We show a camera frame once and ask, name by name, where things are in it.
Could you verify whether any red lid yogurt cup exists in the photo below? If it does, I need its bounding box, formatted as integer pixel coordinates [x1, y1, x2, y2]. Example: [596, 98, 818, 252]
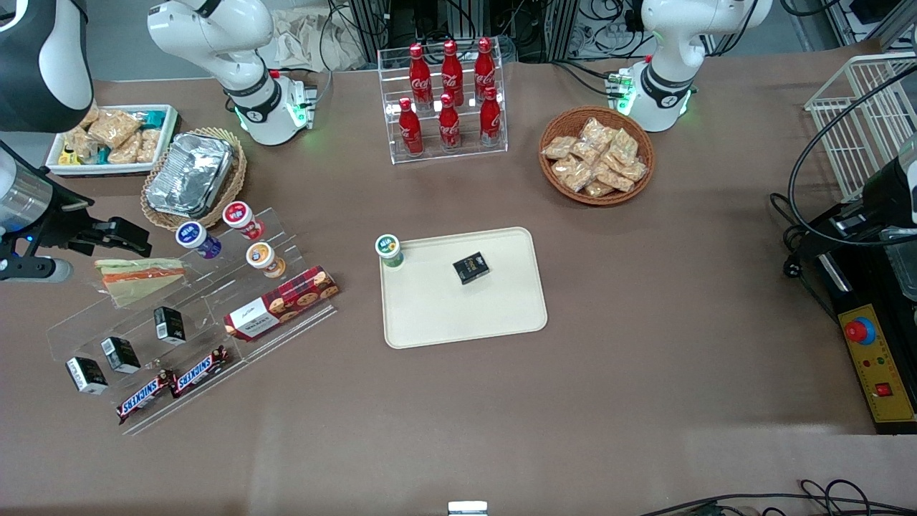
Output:
[221, 201, 265, 242]

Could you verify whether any green lid yogurt cup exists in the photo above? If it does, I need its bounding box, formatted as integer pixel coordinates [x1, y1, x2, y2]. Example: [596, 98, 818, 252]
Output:
[374, 234, 406, 270]

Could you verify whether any beige plastic tray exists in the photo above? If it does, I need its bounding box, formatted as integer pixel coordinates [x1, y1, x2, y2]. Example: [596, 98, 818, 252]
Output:
[378, 226, 549, 350]

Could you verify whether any beige cloth bag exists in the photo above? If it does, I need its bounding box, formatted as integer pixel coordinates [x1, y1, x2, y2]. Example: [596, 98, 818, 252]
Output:
[261, 6, 370, 73]

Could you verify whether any orange lid yogurt cup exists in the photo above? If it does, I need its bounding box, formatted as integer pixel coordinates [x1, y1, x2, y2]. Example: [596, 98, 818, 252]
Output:
[245, 241, 287, 280]

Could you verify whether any flat wicker basket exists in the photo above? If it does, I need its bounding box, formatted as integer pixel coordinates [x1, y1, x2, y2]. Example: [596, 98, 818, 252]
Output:
[140, 127, 249, 231]

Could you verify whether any long black cable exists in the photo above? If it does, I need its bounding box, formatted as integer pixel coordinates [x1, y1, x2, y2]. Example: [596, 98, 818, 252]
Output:
[636, 478, 917, 516]

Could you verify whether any red plaid cookie box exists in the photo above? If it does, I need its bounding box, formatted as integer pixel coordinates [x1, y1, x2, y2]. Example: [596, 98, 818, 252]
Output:
[223, 265, 341, 343]

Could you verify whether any red Coca-Cola bottle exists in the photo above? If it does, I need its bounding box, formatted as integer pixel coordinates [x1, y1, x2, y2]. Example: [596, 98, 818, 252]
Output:
[474, 37, 497, 101]
[408, 43, 434, 110]
[438, 92, 463, 152]
[479, 85, 503, 147]
[398, 97, 425, 157]
[441, 39, 466, 107]

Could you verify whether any clear acrylic bottle rack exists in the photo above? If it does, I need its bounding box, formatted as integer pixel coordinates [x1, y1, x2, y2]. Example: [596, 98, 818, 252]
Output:
[377, 44, 509, 166]

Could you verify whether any Snickers chocolate bar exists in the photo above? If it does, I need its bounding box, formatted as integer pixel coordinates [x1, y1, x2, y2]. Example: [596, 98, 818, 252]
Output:
[116, 370, 177, 424]
[169, 345, 231, 399]

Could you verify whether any small black box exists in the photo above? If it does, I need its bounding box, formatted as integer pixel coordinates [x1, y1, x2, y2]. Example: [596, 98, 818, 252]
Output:
[100, 336, 143, 376]
[452, 252, 491, 286]
[65, 356, 110, 396]
[153, 306, 188, 347]

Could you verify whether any clear acrylic stepped stand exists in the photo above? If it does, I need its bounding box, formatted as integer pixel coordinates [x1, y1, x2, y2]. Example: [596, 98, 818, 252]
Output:
[175, 207, 340, 363]
[46, 258, 248, 436]

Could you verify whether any triangular sandwich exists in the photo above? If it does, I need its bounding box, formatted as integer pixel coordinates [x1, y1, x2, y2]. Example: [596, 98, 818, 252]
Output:
[95, 257, 189, 308]

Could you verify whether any round wicker bowl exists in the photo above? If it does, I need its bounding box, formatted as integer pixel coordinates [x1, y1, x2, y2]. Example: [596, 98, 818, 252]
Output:
[538, 105, 656, 207]

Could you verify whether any aluminium foil container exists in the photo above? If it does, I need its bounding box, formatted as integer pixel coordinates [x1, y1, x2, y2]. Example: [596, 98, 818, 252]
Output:
[145, 132, 236, 219]

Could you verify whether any white plastic bin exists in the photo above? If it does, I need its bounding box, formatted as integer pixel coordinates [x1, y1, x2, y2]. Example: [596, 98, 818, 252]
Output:
[45, 105, 179, 177]

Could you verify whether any blue lid yogurt cup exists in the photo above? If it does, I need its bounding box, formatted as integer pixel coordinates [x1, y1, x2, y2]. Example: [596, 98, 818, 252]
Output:
[175, 221, 222, 261]

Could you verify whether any black tray sealing machine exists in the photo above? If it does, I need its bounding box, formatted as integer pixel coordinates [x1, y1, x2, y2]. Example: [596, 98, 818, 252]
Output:
[788, 240, 917, 436]

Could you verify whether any clear plastic food container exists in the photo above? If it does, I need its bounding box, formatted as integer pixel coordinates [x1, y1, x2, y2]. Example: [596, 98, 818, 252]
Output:
[882, 241, 917, 302]

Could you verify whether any black power cord with plug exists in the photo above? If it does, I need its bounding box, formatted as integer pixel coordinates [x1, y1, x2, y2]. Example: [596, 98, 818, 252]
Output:
[769, 191, 812, 281]

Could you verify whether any white wire rack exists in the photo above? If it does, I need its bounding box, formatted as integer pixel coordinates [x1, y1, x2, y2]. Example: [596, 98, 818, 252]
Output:
[803, 53, 917, 204]

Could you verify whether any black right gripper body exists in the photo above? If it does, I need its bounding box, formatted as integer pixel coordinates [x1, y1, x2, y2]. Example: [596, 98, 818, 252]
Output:
[11, 183, 97, 257]

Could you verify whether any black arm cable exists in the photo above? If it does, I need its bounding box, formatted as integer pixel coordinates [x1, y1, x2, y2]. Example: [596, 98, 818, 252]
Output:
[787, 64, 917, 249]

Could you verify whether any black base cable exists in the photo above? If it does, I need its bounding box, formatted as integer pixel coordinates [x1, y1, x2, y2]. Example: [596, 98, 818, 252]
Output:
[550, 57, 621, 98]

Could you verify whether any aluminium frame rack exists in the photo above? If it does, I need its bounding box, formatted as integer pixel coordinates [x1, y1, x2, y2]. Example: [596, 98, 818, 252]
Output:
[344, 0, 582, 63]

